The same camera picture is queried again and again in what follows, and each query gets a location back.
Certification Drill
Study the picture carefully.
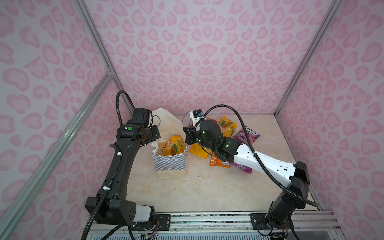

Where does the yellow candy snack bag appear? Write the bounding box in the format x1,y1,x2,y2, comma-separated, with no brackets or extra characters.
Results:
217,116,238,138

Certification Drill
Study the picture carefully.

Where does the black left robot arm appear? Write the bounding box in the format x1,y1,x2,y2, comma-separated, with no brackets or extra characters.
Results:
86,108,160,228

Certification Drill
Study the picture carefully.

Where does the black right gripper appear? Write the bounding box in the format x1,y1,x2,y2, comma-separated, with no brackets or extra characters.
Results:
181,124,217,151

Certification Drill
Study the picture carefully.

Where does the blue checkered paper bag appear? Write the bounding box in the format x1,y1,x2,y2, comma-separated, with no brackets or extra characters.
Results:
152,108,188,179

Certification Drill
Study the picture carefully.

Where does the purple Fox's candy bag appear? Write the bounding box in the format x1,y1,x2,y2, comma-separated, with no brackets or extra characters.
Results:
234,127,261,145

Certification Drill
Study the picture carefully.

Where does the left aluminium frame post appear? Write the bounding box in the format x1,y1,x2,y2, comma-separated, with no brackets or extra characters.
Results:
74,0,139,119

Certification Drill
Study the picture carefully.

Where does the orange snack bag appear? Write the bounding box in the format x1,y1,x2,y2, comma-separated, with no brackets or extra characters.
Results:
210,153,230,168

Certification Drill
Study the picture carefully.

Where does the black cable conduit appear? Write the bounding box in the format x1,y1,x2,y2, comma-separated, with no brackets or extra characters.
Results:
80,90,136,240
193,104,320,208

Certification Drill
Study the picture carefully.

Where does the yellow gummy snack bag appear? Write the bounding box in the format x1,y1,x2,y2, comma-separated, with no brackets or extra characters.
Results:
159,135,186,156

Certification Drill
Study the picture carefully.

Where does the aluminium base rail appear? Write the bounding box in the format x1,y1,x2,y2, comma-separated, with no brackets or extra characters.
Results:
80,211,346,240

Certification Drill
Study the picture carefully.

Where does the diagonal aluminium frame bar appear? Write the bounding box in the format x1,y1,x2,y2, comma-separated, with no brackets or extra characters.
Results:
1,72,115,240

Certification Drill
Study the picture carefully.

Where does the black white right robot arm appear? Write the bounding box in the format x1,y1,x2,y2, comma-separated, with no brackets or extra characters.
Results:
183,119,310,228

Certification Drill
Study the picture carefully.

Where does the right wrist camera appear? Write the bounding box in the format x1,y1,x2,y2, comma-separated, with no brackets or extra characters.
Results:
190,109,204,126

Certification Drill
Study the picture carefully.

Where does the right black cable conduit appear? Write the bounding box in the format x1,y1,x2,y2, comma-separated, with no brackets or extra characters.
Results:
193,104,320,208

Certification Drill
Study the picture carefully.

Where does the right aluminium frame post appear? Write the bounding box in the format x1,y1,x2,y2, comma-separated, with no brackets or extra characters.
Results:
274,0,344,119

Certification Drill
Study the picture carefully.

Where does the aluminium frame post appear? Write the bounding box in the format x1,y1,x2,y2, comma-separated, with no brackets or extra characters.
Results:
274,0,344,119
74,0,139,119

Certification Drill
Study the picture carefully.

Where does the left black cable conduit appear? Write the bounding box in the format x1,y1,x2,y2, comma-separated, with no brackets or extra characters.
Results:
80,90,136,240

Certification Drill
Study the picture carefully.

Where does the purple snack bag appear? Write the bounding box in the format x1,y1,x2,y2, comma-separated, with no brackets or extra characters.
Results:
231,163,253,174

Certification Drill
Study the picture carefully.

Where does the yellow chips bag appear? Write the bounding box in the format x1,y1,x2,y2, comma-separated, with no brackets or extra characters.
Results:
189,143,211,159

